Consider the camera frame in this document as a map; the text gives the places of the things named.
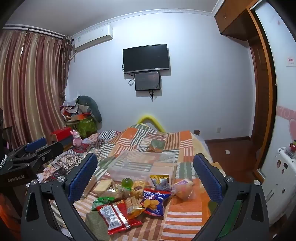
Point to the small black wall monitor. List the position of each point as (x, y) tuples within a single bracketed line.
[(147, 81)]

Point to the pink plush toy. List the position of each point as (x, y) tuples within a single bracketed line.
[(77, 139)]

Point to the green jelly cup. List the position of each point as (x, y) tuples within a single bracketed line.
[(127, 183)]

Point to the beige fleece blanket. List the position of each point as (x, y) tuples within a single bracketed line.
[(203, 148)]

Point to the orange box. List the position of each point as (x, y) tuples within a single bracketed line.
[(81, 116)]

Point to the orange snack packet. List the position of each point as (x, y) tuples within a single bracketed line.
[(134, 207)]

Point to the clear fried snack bag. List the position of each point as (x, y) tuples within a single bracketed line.
[(138, 186)]

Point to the red white wall sticker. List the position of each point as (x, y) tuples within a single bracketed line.
[(291, 62)]

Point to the white paper scrap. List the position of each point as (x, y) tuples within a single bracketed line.
[(228, 152)]

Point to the green patterned box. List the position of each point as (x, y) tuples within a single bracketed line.
[(86, 127)]

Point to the clear bread packet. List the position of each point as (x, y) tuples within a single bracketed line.
[(104, 187)]

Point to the green snack packet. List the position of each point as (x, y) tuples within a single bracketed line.
[(101, 202)]

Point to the wooden overhead cabinet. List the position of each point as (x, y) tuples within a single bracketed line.
[(233, 20)]

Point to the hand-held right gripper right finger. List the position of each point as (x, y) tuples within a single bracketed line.
[(205, 176)]

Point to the clear plastic box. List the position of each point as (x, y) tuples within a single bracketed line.
[(141, 162)]

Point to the blue cookie packet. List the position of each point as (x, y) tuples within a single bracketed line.
[(153, 202)]

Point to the clear pink snack bag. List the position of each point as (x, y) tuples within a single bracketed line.
[(183, 188)]

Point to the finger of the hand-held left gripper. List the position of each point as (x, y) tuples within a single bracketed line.
[(35, 144), (54, 149)]

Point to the yellow foam tube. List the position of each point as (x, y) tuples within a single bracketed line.
[(150, 118)]

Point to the striped brown curtain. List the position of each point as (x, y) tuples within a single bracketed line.
[(30, 81)]

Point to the red snack packet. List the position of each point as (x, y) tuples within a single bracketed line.
[(113, 217)]

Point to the orange striped patchwork blanket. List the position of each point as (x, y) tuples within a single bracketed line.
[(185, 217)]

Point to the white air conditioner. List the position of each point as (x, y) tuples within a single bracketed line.
[(92, 38)]

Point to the person's left forearm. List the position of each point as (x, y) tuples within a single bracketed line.
[(9, 213)]

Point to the red box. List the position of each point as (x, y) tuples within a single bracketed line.
[(61, 134)]

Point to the brown wooden door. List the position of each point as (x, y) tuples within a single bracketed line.
[(259, 104)]

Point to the black wall television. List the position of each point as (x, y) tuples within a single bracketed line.
[(145, 56)]

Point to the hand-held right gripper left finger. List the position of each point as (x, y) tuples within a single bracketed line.
[(83, 178)]

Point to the checkered patchwork quilt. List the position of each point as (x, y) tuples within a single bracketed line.
[(69, 157)]

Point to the pile of clothes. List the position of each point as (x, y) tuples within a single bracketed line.
[(69, 109)]

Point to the yellow snack packet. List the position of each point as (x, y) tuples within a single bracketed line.
[(159, 183)]

